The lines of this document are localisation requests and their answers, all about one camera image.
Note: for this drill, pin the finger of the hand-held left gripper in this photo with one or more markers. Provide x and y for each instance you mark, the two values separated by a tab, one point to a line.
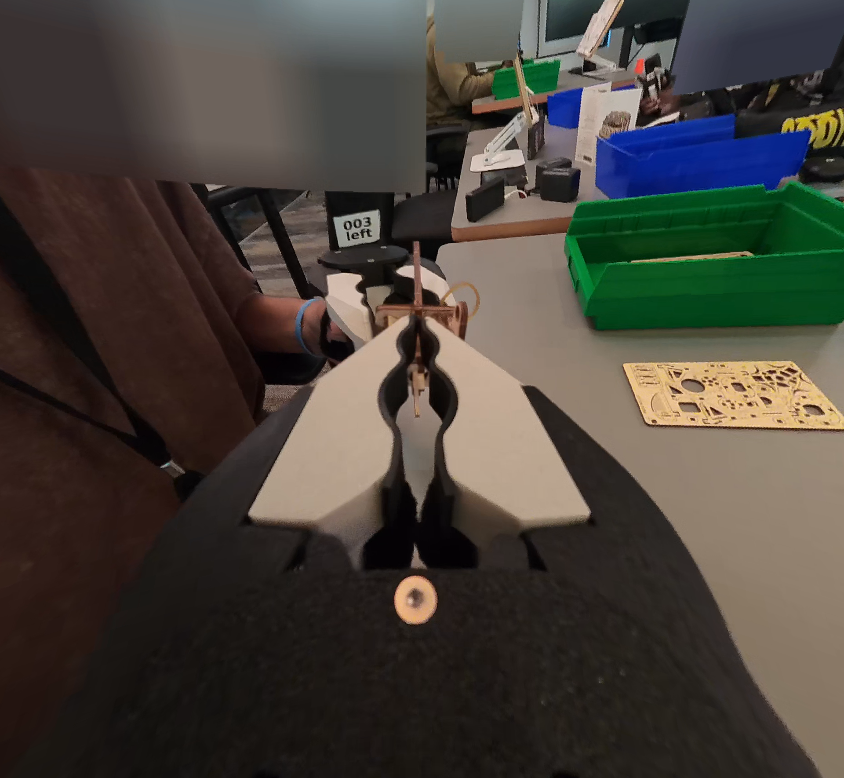
425	280
346	309

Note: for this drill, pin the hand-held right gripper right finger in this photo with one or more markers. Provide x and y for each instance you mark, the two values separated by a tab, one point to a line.
511	455

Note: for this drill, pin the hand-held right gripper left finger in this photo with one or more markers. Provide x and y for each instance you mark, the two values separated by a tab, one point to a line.
323	455

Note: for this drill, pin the long wooden model strip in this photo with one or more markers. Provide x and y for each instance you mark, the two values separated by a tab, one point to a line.
417	276

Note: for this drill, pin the wooden model body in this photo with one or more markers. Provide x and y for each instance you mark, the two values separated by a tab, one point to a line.
456	317

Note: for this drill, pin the tan rubber band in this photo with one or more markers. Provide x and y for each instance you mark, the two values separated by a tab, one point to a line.
476	300

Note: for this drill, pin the person's left forearm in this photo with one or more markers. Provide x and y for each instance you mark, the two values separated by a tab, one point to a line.
270	323

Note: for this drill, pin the laser-cut wooden parts sheet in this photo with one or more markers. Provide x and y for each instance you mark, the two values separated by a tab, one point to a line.
659	395

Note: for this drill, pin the person's left hand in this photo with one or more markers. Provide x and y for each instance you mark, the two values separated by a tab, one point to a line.
333	337

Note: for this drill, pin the blue wristband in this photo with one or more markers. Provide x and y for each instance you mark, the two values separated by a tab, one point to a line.
302	326

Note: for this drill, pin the flat black box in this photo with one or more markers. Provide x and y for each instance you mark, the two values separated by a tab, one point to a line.
484	199

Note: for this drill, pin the white board stand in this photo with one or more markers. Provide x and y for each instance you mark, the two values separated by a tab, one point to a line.
501	145

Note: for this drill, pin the black cube box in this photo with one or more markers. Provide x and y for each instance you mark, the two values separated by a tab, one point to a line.
560	184

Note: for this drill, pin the small green plastic bin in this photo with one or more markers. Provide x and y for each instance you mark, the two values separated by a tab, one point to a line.
527	80

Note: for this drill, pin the small blue plastic bin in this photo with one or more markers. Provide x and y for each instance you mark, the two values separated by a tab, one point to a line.
564	108

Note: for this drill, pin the large green plastic bin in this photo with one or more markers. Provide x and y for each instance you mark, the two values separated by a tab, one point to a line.
705	296

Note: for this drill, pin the wooden sheet in bin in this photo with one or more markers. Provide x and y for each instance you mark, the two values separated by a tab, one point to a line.
692	257

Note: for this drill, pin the large blue plastic bin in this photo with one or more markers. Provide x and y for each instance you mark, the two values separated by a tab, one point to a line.
686	164

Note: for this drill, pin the black chair frame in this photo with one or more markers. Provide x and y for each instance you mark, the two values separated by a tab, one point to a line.
277	230

